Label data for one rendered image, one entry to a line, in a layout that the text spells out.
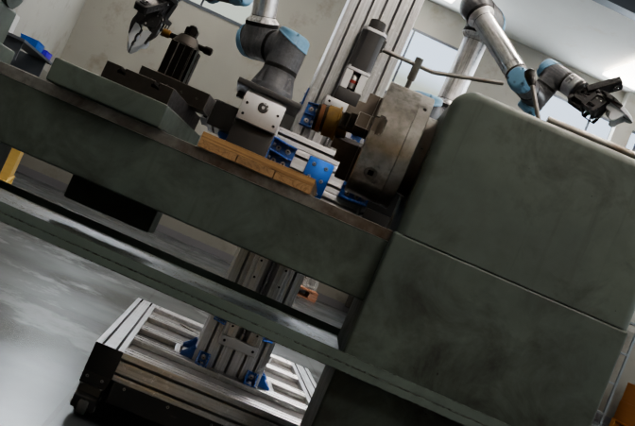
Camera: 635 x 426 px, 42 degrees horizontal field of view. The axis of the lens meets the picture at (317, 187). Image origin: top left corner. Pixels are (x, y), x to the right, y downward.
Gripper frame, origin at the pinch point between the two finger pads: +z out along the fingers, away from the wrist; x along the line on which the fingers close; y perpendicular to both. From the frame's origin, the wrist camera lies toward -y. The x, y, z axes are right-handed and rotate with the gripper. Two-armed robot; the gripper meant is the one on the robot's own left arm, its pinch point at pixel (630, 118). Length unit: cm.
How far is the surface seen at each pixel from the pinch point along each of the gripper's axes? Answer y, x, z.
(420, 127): 68, 59, -7
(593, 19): -501, -709, -499
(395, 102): 68, 62, -15
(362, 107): 71, 52, -29
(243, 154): 106, 70, -26
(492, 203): 68, 52, 19
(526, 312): 78, 38, 39
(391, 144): 76, 59, -7
